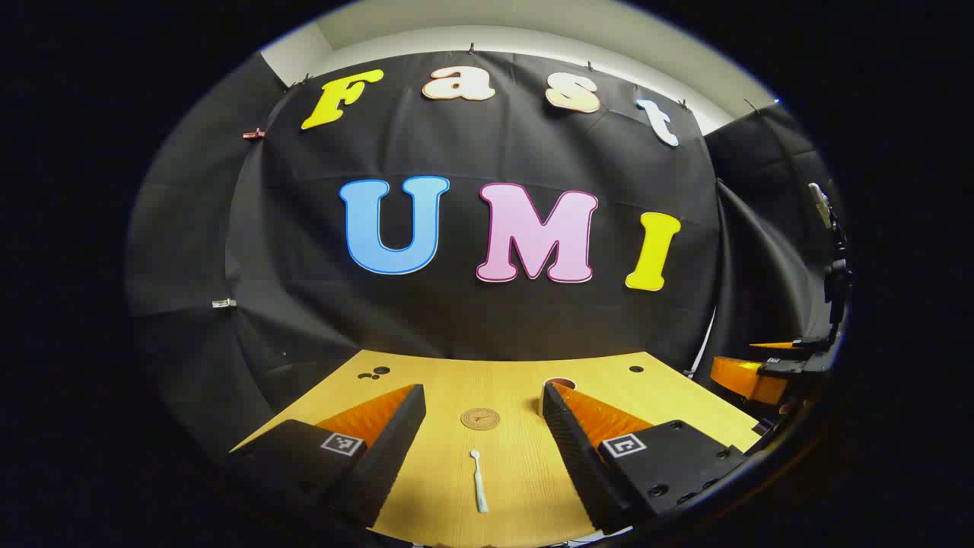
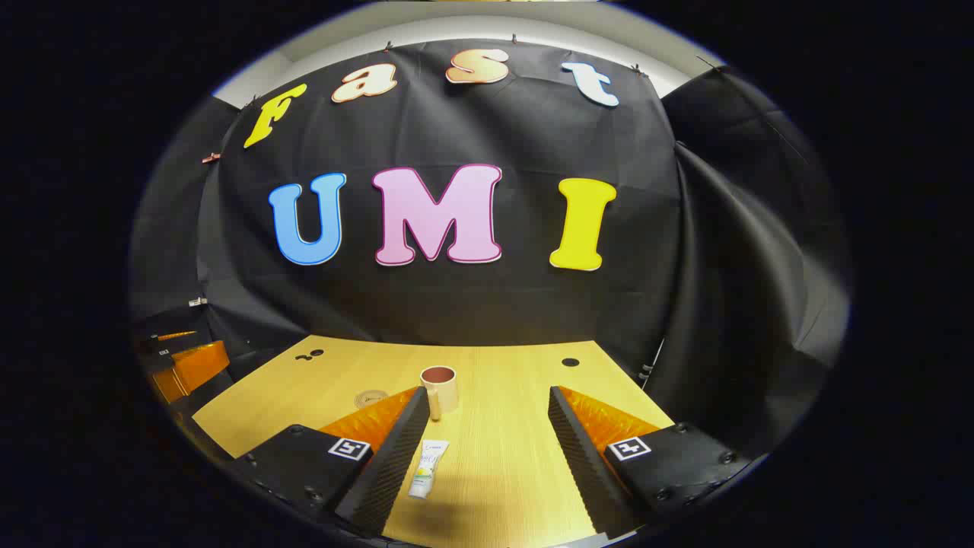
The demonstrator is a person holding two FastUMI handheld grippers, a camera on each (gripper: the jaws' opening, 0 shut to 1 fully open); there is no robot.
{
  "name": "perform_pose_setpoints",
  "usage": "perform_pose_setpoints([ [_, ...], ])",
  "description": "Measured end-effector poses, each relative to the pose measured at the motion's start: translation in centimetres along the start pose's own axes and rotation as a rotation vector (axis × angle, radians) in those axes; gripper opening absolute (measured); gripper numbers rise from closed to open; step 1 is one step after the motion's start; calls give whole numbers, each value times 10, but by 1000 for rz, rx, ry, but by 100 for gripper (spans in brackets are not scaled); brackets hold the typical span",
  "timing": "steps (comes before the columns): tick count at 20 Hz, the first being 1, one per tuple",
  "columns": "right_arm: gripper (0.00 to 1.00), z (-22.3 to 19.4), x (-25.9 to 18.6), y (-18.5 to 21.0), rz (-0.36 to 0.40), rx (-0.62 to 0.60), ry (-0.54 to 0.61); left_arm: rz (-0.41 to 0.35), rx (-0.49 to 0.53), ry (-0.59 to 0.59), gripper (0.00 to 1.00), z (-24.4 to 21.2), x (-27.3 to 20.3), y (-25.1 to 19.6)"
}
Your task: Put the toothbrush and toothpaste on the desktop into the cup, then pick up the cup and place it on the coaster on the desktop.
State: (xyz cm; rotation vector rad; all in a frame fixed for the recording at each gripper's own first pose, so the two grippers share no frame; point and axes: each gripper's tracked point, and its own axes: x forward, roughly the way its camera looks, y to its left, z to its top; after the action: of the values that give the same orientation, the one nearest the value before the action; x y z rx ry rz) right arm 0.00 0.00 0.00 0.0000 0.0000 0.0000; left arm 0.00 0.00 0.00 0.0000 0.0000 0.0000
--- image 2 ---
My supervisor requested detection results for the thin white pole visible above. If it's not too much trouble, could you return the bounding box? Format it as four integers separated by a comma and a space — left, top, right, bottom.
641, 338, 667, 389

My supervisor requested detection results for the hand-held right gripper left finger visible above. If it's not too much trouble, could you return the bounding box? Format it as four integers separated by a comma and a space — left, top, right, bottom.
228, 386, 431, 537

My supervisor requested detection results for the wooden desktop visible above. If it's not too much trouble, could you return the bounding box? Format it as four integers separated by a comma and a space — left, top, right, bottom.
190, 335, 676, 548

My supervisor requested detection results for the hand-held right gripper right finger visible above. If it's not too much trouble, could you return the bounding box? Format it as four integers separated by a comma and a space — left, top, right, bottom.
548, 385, 766, 537

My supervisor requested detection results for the white toothpaste tube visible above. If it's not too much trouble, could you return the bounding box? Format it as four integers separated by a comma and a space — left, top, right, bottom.
408, 440, 450, 499

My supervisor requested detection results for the beige cup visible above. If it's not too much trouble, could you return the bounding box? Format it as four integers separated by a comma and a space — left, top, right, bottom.
420, 365, 460, 421

